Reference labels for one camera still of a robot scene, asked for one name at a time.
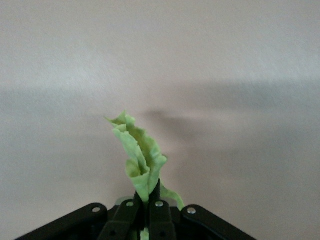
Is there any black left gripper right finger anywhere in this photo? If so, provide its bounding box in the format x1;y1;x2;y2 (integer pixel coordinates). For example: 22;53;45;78
148;178;256;240

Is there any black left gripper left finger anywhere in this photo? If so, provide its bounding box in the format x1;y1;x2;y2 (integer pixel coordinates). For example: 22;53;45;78
14;191;145;240

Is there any green lettuce leaf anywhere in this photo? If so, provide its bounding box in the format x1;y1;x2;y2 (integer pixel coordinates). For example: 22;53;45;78
104;109;186;240

